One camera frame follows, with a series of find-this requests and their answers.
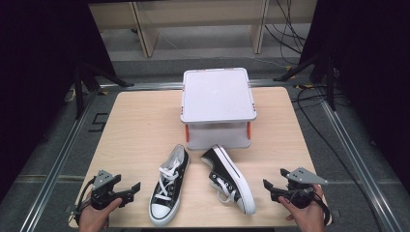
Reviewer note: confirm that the black curtain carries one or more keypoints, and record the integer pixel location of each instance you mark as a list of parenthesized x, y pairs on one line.
[(35, 80), (374, 80)]

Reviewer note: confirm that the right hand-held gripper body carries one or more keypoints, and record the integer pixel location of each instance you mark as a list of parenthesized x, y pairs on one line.
[(301, 190)]

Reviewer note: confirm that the metal floor rail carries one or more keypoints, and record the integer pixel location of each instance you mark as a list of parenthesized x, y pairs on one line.
[(56, 167), (361, 167)]

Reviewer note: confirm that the white lidded storage box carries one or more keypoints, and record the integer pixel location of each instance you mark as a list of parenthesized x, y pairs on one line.
[(217, 95)]

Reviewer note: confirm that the light wooden desk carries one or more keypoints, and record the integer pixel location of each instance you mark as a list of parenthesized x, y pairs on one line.
[(199, 14)]

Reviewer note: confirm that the black canvas sneaker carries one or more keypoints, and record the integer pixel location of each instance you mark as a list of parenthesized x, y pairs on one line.
[(237, 182), (162, 211)]

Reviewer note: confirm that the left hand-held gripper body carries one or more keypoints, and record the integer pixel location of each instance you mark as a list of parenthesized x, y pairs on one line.
[(102, 193)]

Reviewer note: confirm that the person's left hand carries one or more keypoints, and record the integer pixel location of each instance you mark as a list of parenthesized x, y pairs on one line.
[(95, 219)]

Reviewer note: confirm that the black tripod stand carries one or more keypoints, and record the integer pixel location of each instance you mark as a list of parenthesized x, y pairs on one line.
[(79, 93), (329, 83)]

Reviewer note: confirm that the person's right hand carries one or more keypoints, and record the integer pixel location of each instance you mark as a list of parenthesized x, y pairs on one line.
[(307, 219)]

